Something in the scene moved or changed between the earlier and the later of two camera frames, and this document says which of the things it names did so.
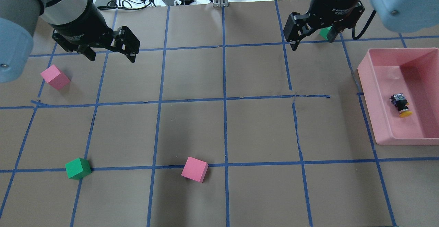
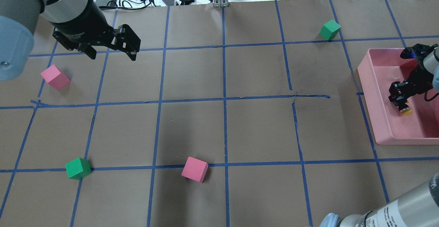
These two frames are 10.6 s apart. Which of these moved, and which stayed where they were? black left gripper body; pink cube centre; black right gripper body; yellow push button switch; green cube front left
Moved: black right gripper body
Stayed: pink cube centre; black left gripper body; green cube front left; yellow push button switch
